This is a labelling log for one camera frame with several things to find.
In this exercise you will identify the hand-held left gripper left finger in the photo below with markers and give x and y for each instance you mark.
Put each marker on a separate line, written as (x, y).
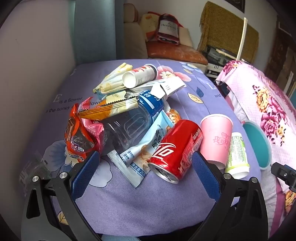
(85, 176)

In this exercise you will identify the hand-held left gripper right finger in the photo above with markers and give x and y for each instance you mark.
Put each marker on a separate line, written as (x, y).
(205, 178)

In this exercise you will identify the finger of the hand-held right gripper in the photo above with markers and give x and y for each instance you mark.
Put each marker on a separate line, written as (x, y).
(283, 175)

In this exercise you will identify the white green plastic drink bottle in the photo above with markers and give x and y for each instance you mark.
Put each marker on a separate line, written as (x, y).
(235, 153)

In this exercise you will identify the red brown snack wrapper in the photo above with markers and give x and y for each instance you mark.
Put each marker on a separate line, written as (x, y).
(76, 136)

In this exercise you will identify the red soda can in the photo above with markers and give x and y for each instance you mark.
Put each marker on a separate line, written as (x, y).
(175, 148)

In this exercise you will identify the pink paper cup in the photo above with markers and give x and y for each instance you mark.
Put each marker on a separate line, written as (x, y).
(215, 136)

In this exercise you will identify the teal plastic bin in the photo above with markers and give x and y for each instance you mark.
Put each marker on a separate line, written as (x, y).
(256, 139)

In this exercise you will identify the pink snack wrapper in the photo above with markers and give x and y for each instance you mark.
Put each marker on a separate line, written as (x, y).
(96, 129)

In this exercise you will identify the light blue snack packet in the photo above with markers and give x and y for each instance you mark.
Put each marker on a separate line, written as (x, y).
(138, 162)

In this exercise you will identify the clear blue-label water bottle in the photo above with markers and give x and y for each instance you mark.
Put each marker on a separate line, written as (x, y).
(129, 125)

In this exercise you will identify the orange striped snack wrapper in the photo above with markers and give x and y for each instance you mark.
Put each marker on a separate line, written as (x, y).
(104, 110)

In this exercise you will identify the light blue drink carton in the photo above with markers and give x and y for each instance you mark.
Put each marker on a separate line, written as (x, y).
(113, 95)

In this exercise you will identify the white cardboard medicine box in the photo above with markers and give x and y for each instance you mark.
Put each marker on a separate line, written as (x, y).
(171, 85)

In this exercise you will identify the yellow white paper napkin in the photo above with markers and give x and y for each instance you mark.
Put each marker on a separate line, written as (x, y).
(113, 78)

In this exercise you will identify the white strawberry yogurt cup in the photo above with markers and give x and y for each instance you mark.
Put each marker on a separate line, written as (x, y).
(141, 74)

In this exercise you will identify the purple floral bedsheet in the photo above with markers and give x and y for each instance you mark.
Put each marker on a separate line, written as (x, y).
(143, 208)

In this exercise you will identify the pink floral blanket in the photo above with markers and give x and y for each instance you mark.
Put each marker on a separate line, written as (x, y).
(254, 78)

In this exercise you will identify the silver media player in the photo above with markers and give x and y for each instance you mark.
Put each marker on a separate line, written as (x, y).
(214, 69)

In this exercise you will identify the dark wooden cabinet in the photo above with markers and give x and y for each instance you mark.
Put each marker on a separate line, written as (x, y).
(277, 58)

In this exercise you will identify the black media player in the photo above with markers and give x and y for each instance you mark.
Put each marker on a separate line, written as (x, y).
(215, 54)

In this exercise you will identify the orange leather seat cushion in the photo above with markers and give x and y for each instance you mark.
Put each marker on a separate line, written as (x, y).
(175, 53)

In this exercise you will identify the white pole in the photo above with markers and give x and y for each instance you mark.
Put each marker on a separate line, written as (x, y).
(242, 37)

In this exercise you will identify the beige sofa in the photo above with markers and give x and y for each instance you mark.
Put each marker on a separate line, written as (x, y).
(135, 39)

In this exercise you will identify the grey blue headboard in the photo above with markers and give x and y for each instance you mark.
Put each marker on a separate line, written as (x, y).
(97, 30)

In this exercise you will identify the brown yellow patterned cloth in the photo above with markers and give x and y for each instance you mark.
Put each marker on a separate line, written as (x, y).
(222, 27)

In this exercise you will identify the red gift bag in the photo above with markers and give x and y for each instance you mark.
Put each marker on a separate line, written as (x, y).
(167, 27)

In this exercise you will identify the cream yellow pillow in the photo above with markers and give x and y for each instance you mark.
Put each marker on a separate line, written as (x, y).
(148, 25)

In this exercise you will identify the dark wall frame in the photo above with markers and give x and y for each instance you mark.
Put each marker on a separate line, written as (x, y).
(237, 5)

